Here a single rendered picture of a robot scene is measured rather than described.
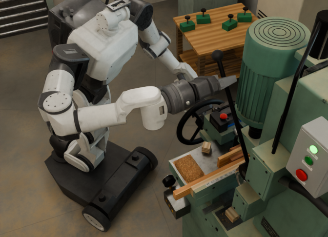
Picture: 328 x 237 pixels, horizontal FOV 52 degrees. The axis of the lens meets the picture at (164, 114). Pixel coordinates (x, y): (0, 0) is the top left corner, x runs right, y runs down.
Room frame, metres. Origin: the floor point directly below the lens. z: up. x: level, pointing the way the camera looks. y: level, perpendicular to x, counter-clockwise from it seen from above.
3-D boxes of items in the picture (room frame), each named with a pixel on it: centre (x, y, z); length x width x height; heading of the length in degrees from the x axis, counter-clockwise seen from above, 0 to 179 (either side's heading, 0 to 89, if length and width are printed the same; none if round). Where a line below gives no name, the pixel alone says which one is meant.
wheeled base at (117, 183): (1.33, 0.51, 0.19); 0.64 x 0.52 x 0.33; 55
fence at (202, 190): (0.75, -0.36, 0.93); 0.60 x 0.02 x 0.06; 115
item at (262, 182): (0.52, -0.28, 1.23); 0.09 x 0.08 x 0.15; 25
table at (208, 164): (0.88, -0.30, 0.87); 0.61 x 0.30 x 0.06; 115
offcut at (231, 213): (0.60, -0.24, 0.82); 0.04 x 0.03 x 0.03; 31
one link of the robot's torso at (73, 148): (1.35, 0.53, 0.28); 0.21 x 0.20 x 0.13; 55
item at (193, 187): (0.77, -0.36, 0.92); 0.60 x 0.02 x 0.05; 115
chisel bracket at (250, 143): (0.76, -0.34, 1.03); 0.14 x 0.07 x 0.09; 25
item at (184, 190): (0.76, -0.30, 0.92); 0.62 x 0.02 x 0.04; 115
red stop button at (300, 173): (0.41, -0.31, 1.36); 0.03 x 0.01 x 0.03; 25
